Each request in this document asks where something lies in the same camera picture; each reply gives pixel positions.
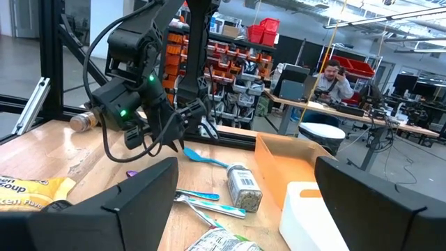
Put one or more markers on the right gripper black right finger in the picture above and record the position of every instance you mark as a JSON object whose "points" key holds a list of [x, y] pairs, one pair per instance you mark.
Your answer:
{"points": [[390, 223]]}

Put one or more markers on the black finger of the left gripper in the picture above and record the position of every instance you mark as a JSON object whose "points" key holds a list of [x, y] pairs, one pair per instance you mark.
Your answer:
{"points": [[158, 129], [176, 136]]}

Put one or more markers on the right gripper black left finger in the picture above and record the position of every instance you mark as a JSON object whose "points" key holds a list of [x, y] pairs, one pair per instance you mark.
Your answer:
{"points": [[104, 230]]}

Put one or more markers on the white-lid spice jar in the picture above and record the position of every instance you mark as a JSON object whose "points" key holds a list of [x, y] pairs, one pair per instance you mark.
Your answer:
{"points": [[244, 190]]}

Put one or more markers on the green-edged ramen noodle packet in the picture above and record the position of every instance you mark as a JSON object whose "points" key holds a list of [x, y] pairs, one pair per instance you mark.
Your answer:
{"points": [[223, 242]]}

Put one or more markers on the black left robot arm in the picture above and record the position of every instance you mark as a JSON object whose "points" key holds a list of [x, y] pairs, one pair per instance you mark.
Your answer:
{"points": [[195, 52]]}

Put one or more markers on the iridescent purple spoon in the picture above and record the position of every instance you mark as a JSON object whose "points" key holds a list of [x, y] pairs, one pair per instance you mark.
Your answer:
{"points": [[131, 173]]}

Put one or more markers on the white plastic bin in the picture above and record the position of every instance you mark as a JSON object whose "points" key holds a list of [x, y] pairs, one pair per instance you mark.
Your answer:
{"points": [[306, 223]]}

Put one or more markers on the yellow ramen noodle packet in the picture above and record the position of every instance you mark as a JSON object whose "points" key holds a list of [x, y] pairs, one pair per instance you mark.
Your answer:
{"points": [[28, 193]]}

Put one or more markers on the parts shelving with bins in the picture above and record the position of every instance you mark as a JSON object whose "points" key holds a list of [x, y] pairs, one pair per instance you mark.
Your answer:
{"points": [[240, 75]]}

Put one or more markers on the orange rectangular tray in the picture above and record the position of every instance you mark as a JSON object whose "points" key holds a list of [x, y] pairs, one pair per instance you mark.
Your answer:
{"points": [[275, 171]]}

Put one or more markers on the white trash can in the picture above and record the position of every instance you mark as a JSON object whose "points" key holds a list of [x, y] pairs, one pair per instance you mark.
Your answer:
{"points": [[322, 134]]}

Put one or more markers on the white printed box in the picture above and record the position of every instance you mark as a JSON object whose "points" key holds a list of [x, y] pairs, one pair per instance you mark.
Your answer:
{"points": [[224, 26]]}

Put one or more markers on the grey equipment box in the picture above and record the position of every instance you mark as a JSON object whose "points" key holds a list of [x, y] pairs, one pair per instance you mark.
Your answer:
{"points": [[292, 89]]}

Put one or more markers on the red storage bin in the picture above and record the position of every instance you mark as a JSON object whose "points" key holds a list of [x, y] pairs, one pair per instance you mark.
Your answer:
{"points": [[270, 31], [256, 33]]}

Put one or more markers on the long wooden desk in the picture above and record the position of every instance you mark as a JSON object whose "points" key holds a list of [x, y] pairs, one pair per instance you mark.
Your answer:
{"points": [[324, 108]]}

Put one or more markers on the black computer monitor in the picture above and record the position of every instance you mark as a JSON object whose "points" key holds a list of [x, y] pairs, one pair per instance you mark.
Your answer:
{"points": [[405, 83], [424, 90]]}

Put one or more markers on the person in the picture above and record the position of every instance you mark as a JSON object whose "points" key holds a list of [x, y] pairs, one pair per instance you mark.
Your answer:
{"points": [[332, 83]]}

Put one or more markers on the wide red bin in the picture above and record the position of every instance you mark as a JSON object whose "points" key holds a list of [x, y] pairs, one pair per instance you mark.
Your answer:
{"points": [[355, 68]]}

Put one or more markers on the ceiling strip light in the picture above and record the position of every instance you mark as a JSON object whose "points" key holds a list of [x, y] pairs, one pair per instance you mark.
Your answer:
{"points": [[383, 17]]}

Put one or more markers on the silver aluminium bracket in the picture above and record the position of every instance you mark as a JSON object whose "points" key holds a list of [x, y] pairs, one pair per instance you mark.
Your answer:
{"points": [[31, 104]]}

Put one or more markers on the black aluminium table frame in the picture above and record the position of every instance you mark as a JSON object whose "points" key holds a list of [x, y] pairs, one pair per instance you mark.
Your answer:
{"points": [[50, 52]]}

